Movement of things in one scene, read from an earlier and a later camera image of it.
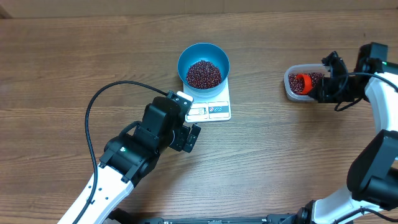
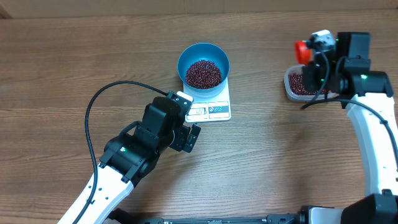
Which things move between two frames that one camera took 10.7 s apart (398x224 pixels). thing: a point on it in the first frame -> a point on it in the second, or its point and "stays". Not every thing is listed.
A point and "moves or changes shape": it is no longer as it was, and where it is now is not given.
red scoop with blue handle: (305, 83) moves or changes shape
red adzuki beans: (297, 84) stays
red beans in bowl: (203, 74) stays
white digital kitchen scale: (211, 109) stays
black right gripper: (328, 97) -> (309, 74)
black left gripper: (182, 134) stays
